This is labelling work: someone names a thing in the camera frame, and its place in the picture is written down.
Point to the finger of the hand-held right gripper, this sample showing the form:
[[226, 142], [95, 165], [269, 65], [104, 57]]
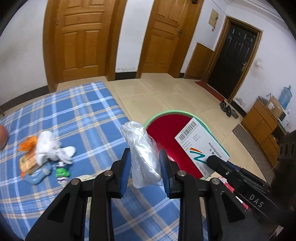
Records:
[[222, 166]]

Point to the pair of dark shoes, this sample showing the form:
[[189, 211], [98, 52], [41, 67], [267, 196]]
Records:
[[227, 109]]

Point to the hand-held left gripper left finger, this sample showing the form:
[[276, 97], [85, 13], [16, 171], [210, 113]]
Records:
[[124, 176]]

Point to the cardboard box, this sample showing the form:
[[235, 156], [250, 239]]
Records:
[[274, 103]]

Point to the wooden door with latch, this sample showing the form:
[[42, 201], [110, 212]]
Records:
[[164, 39]]

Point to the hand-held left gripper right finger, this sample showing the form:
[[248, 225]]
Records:
[[165, 176]]

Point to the small green label bottle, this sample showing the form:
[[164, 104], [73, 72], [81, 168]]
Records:
[[62, 173]]

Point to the apple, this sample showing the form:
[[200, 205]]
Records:
[[3, 138]]

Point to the white plastic bag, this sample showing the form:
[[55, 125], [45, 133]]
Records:
[[143, 157]]

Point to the white wall switch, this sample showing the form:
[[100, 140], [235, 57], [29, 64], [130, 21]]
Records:
[[259, 64]]

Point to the white teal medicine box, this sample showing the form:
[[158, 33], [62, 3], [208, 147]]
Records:
[[198, 141]]

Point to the low wooden wall panel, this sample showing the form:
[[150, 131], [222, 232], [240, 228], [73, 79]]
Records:
[[200, 60]]

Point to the wooden panel door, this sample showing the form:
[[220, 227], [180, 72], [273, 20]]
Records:
[[81, 41]]

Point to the orange plastic bag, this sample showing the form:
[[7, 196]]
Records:
[[29, 143]]

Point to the beige wall electric box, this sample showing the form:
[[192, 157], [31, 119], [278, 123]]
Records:
[[213, 18]]

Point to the white crumpled tissue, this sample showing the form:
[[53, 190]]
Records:
[[49, 146]]

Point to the red bin with green rim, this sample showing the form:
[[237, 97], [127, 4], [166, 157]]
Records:
[[166, 129]]

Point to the light blue plastic tube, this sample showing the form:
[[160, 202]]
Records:
[[34, 178]]

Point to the wooden low cabinet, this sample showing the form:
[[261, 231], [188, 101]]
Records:
[[261, 122]]

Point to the blue plaid tablecloth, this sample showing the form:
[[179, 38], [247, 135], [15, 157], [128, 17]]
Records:
[[81, 120]]

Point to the red doormat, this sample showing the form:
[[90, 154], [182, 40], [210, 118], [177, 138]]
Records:
[[210, 90]]

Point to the orange snack packet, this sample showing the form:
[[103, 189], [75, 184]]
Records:
[[29, 165]]

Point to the grey floor mat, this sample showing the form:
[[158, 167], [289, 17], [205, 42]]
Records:
[[252, 146]]

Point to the blue water jug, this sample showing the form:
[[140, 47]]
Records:
[[285, 97]]

